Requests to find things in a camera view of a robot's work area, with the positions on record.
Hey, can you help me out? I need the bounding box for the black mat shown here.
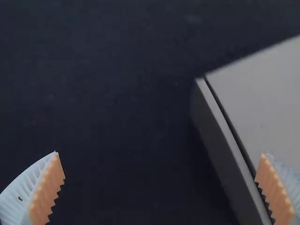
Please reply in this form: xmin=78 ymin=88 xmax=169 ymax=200
xmin=0 ymin=0 xmax=300 ymax=225

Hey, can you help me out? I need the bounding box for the cardboard box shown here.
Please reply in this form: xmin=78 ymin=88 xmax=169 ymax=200
xmin=190 ymin=34 xmax=300 ymax=225

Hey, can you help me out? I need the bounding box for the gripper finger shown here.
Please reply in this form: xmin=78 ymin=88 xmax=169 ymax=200
xmin=0 ymin=150 xmax=66 ymax=225
xmin=254 ymin=152 xmax=300 ymax=225

